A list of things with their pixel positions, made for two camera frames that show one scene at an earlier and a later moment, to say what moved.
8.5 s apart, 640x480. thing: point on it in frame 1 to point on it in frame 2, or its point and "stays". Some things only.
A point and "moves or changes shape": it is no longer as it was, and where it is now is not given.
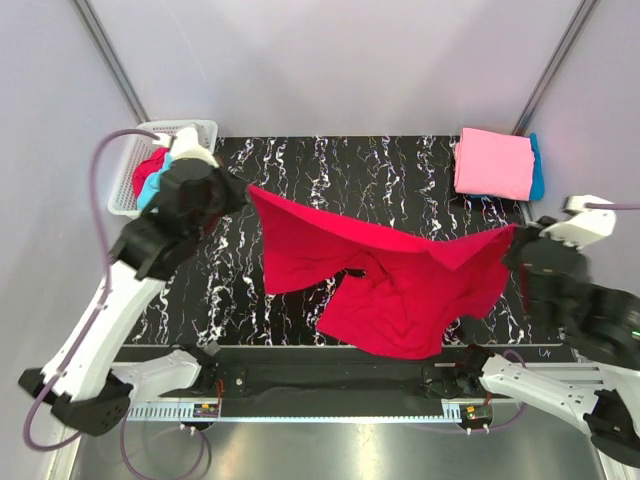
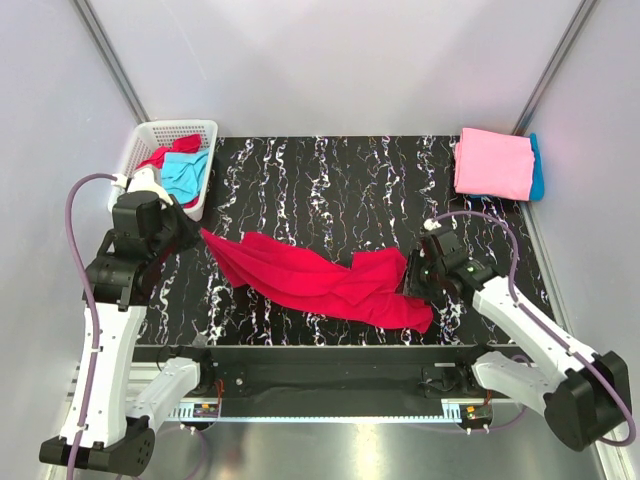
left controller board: x=205 y=410 stays
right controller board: x=475 y=414 stays
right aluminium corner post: x=551 y=65 stays
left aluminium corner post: x=101 y=36 stays
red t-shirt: x=412 y=296 moves or changes shape
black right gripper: x=538 y=225 to x=411 y=288
